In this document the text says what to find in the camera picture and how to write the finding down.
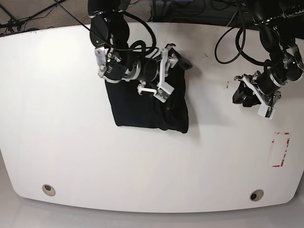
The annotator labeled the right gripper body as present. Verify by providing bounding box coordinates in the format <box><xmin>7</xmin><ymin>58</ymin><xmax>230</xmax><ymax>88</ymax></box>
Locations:
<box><xmin>95</xmin><ymin>43</ymin><xmax>178</xmax><ymax>95</ymax></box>

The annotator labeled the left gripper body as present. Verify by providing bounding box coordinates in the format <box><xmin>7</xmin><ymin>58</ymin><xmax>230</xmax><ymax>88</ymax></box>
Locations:
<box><xmin>234</xmin><ymin>53</ymin><xmax>304</xmax><ymax>107</ymax></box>

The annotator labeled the black T-shirt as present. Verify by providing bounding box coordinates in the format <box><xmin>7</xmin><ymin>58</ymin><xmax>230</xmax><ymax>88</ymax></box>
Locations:
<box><xmin>105</xmin><ymin>65</ymin><xmax>189</xmax><ymax>133</ymax></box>

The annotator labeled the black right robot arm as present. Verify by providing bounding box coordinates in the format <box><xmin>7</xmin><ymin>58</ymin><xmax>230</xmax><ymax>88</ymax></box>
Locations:
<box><xmin>88</xmin><ymin>0</ymin><xmax>192</xmax><ymax>103</ymax></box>

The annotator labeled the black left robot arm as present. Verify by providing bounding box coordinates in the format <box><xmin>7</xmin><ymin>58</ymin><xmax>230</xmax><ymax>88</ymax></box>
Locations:
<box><xmin>232</xmin><ymin>0</ymin><xmax>304</xmax><ymax>119</ymax></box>

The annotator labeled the red tape rectangle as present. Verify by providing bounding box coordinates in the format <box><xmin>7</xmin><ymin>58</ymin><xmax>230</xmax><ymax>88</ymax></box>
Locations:
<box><xmin>269</xmin><ymin>132</ymin><xmax>290</xmax><ymax>168</ymax></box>

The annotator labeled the right table grommet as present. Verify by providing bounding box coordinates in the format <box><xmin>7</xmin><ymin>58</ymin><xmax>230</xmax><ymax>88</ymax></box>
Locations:
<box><xmin>249</xmin><ymin>190</ymin><xmax>264</xmax><ymax>202</ymax></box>

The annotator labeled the table grommet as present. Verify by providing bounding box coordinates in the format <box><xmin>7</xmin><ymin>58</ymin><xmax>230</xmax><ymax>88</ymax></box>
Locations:
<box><xmin>249</xmin><ymin>190</ymin><xmax>264</xmax><ymax>202</ymax></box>
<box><xmin>42</xmin><ymin>184</ymin><xmax>56</xmax><ymax>197</ymax></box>

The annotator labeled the left table grommet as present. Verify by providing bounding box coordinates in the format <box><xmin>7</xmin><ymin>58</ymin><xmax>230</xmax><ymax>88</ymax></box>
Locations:
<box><xmin>42</xmin><ymin>184</ymin><xmax>56</xmax><ymax>197</ymax></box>

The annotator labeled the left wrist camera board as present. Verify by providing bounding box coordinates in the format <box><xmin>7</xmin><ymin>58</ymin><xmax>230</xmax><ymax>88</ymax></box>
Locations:
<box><xmin>258</xmin><ymin>104</ymin><xmax>276</xmax><ymax>119</ymax></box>

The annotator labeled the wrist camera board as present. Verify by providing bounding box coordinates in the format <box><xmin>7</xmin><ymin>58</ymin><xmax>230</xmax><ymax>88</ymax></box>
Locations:
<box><xmin>153</xmin><ymin>88</ymin><xmax>174</xmax><ymax>103</ymax></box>
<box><xmin>258</xmin><ymin>104</ymin><xmax>276</xmax><ymax>119</ymax></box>

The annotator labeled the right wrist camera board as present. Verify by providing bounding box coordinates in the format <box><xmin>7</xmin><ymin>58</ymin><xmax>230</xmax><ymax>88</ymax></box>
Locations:
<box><xmin>153</xmin><ymin>88</ymin><xmax>174</xmax><ymax>103</ymax></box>

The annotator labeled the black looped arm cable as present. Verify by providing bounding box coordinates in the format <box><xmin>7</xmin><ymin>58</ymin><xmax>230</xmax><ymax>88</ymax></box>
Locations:
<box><xmin>215</xmin><ymin>4</ymin><xmax>269</xmax><ymax>66</ymax></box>

